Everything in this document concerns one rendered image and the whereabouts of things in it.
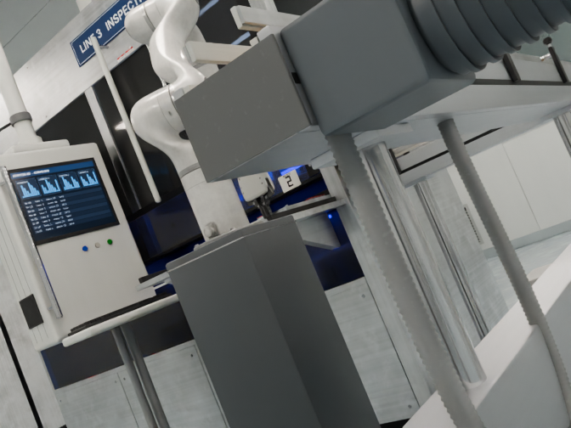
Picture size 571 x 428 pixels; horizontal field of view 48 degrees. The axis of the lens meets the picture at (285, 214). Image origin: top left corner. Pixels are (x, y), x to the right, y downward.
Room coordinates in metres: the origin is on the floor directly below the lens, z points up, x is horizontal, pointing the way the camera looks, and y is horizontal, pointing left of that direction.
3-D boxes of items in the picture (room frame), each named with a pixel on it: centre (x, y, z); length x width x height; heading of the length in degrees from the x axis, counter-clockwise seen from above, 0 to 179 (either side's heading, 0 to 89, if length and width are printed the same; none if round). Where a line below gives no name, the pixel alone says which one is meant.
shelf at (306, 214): (2.30, 0.17, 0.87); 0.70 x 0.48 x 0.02; 55
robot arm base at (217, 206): (1.62, 0.15, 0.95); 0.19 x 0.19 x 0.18
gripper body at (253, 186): (2.04, 0.05, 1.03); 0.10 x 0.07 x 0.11; 55
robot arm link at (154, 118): (1.63, 0.18, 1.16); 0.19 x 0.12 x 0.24; 77
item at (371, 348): (3.22, 0.35, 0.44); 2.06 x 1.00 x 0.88; 55
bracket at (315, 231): (2.15, -0.03, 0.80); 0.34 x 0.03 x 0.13; 145
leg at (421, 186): (2.25, -0.48, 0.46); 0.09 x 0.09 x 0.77; 55
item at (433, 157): (2.17, -0.60, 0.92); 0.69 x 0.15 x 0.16; 55
